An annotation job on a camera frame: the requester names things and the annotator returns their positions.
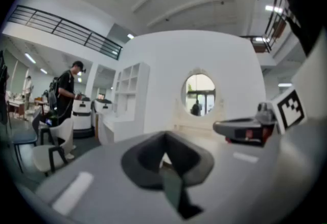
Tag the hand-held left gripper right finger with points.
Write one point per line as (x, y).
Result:
(230, 179)

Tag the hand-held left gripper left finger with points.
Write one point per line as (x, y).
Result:
(102, 182)

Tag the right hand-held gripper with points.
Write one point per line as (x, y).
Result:
(288, 110)

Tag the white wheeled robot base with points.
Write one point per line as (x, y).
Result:
(103, 106)
(81, 118)

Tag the white low counter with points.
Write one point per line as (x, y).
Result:
(120, 128)

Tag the oval white ornate framed mirror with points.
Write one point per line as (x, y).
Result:
(199, 95)

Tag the ceiling tube light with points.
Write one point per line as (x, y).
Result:
(130, 36)
(285, 85)
(30, 58)
(43, 71)
(273, 9)
(260, 39)

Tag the white chair black legs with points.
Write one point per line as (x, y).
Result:
(64, 129)
(44, 155)

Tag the blue chair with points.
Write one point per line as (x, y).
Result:
(23, 136)

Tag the white cubby shelf unit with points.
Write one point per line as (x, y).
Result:
(132, 85)

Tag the black balcony railing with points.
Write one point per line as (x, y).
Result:
(66, 27)
(270, 31)

